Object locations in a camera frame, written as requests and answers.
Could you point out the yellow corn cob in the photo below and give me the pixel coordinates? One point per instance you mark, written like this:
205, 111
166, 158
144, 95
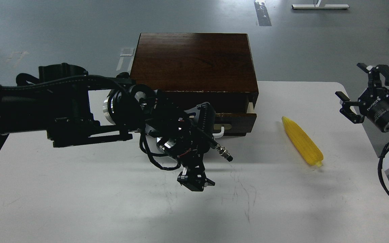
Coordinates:
303, 143

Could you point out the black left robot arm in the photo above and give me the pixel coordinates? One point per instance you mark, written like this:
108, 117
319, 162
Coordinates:
76, 108

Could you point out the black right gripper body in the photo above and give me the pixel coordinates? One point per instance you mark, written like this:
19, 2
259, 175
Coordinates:
376, 108

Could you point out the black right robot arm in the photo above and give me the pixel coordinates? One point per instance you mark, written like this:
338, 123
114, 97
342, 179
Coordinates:
386, 146

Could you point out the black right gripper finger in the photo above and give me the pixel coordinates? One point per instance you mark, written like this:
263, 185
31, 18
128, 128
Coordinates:
374, 73
346, 110

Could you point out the wooden drawer with white handle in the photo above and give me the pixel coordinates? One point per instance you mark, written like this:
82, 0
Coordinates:
236, 124

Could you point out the dark wooden drawer cabinet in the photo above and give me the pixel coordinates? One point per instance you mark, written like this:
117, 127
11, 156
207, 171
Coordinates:
193, 68

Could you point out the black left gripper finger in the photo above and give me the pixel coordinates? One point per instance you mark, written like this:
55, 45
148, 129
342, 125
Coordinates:
201, 181
186, 179

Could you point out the white table leg base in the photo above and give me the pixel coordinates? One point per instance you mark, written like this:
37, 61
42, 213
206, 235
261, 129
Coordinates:
318, 5

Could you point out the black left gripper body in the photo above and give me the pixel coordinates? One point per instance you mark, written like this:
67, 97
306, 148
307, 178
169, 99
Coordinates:
186, 144

